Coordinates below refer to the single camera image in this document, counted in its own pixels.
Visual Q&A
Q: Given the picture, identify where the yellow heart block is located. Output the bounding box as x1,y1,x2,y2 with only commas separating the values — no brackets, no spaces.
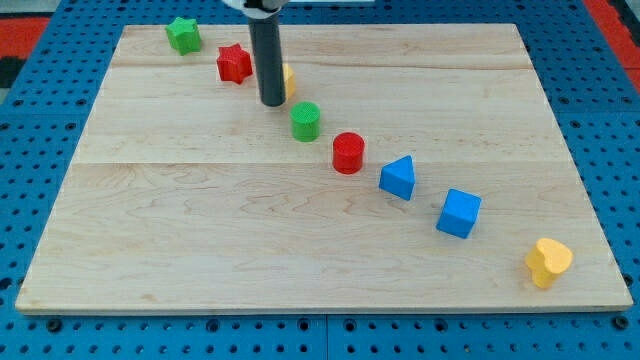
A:
525,238,574,289

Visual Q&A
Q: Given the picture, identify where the red star block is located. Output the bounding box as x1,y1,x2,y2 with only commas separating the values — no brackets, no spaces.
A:
216,43,253,84

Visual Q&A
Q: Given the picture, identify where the green star block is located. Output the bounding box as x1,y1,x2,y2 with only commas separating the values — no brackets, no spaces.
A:
165,17,201,56

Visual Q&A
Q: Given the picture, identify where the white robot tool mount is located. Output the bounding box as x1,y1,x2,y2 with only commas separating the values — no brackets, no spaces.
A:
222,0,289,19

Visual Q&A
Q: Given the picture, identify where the light wooden board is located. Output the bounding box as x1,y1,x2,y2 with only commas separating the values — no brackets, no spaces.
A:
15,23,633,315

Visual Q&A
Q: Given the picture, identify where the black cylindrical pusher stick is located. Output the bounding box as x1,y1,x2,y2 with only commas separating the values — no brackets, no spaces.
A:
248,9,286,107

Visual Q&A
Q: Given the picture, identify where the yellow hexagon block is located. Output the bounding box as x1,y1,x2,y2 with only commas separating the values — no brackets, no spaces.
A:
283,63,297,100

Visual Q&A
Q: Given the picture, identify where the red cylinder block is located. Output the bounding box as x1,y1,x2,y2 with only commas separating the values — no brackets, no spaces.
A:
332,132,365,174

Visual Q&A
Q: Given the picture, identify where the blue cube block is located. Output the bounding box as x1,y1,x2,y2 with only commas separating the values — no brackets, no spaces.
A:
436,188,482,239

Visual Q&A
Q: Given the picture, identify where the green cylinder block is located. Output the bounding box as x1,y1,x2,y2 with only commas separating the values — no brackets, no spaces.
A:
290,102,321,142

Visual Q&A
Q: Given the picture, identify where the blue triangular prism block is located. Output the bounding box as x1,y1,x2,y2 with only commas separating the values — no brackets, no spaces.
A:
379,155,416,201

